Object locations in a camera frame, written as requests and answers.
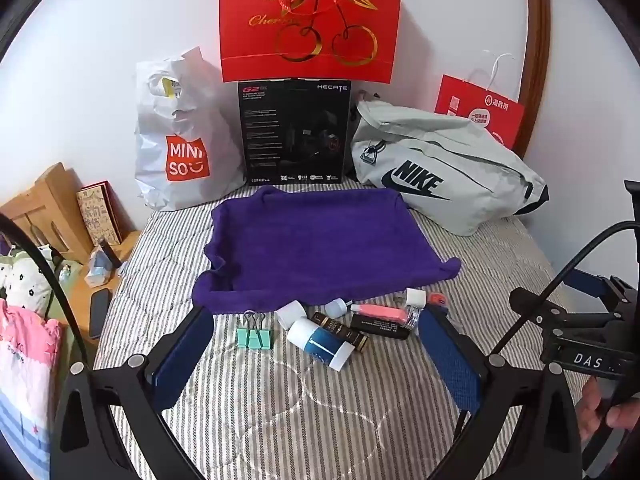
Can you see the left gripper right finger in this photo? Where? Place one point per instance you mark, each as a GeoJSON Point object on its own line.
{"type": "Point", "coordinates": [545, 442]}

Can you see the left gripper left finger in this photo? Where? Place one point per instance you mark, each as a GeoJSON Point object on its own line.
{"type": "Point", "coordinates": [86, 444]}

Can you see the vaseline lip jar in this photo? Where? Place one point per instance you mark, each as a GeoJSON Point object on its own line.
{"type": "Point", "coordinates": [437, 299]}

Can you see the clear pill bottle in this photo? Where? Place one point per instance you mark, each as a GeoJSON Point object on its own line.
{"type": "Point", "coordinates": [415, 301]}

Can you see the pink white tube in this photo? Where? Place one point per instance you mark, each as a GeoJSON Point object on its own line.
{"type": "Point", "coordinates": [339, 307]}

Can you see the black rectangular box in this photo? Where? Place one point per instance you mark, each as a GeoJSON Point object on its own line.
{"type": "Point", "coordinates": [375, 326]}

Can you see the teal binder clip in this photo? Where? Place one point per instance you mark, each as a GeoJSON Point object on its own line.
{"type": "Point", "coordinates": [253, 333]}

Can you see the black gold tube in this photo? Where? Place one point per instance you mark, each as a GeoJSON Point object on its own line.
{"type": "Point", "coordinates": [341, 331]}

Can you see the blue white cylindrical bottle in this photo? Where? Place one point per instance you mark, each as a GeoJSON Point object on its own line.
{"type": "Point", "coordinates": [320, 343]}

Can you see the person's right hand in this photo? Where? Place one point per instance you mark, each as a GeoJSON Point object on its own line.
{"type": "Point", "coordinates": [589, 415]}

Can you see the black smartphone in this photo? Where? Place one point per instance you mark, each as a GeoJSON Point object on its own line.
{"type": "Point", "coordinates": [99, 304]}

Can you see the pink patterned cloth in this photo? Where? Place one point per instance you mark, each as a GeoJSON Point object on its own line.
{"type": "Point", "coordinates": [29, 354]}

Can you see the white plush toy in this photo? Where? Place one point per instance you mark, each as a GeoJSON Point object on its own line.
{"type": "Point", "coordinates": [24, 285]}

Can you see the patterned book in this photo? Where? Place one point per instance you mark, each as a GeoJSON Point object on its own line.
{"type": "Point", "coordinates": [98, 213]}

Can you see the purple towel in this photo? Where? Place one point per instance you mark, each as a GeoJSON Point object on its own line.
{"type": "Point", "coordinates": [273, 247]}

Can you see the grey nike bag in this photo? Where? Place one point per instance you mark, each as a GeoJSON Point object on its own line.
{"type": "Point", "coordinates": [448, 168]}

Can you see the red paper shopping bag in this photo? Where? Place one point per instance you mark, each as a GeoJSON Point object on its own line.
{"type": "Point", "coordinates": [499, 115]}

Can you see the white miniso plastic bag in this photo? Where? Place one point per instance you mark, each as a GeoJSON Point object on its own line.
{"type": "Point", "coordinates": [186, 154]}

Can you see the black headset box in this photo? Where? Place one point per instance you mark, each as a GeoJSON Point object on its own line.
{"type": "Point", "coordinates": [294, 130]}

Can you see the red cherry gift bag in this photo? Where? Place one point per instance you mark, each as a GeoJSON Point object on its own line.
{"type": "Point", "coordinates": [323, 39]}

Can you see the wooden door frame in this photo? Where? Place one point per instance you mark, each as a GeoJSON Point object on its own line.
{"type": "Point", "coordinates": [535, 68]}

